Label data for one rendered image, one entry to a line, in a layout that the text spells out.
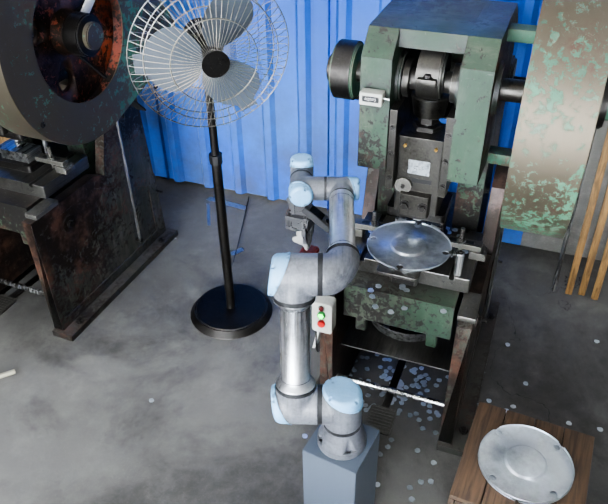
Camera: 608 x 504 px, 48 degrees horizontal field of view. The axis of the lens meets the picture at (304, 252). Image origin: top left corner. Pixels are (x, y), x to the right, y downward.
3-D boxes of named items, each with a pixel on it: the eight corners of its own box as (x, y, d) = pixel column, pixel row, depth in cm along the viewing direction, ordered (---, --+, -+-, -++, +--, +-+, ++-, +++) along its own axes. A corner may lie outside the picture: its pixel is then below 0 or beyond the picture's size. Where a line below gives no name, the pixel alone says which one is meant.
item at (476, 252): (484, 262, 239) (488, 238, 233) (437, 252, 244) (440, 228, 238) (487, 252, 244) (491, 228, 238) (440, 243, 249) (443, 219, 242)
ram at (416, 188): (433, 223, 226) (443, 143, 208) (389, 215, 230) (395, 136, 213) (444, 197, 239) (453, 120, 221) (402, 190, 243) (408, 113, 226)
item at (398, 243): (458, 231, 241) (458, 229, 241) (442, 279, 220) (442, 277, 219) (379, 216, 250) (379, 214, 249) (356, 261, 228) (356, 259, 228)
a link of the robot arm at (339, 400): (363, 435, 199) (364, 404, 191) (317, 434, 199) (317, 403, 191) (361, 403, 208) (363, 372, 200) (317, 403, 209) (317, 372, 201)
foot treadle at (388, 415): (388, 443, 251) (389, 434, 248) (362, 436, 254) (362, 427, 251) (424, 336, 295) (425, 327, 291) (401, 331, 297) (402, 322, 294)
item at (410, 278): (414, 310, 228) (417, 278, 220) (373, 300, 232) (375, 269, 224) (430, 267, 246) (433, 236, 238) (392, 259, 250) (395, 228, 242)
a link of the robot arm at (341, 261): (365, 273, 174) (359, 166, 211) (322, 273, 175) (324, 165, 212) (363, 305, 182) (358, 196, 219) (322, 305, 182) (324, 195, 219)
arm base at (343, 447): (353, 468, 201) (354, 446, 196) (308, 448, 207) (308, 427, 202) (374, 431, 212) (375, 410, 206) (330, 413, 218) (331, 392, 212)
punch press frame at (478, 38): (444, 409, 256) (500, 64, 176) (335, 380, 269) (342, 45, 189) (478, 284, 315) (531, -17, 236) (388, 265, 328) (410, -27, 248)
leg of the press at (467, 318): (465, 458, 257) (502, 270, 204) (434, 449, 261) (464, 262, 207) (499, 307, 326) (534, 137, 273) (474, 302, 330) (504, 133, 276)
